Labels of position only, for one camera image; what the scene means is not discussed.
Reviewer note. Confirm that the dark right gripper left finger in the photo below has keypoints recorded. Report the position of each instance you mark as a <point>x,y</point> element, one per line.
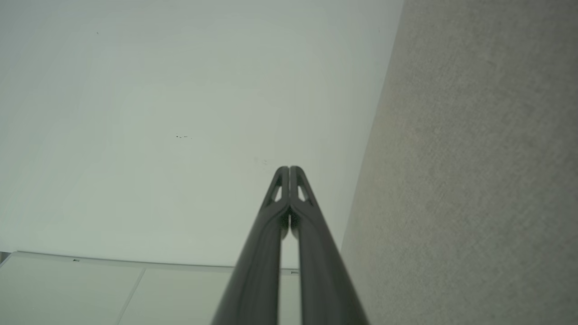
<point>253,271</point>

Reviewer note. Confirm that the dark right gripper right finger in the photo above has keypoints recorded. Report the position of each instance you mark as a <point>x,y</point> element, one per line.
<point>325,271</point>

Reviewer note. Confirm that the grey fabric sofa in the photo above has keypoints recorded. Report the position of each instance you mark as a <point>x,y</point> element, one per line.
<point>474,180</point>

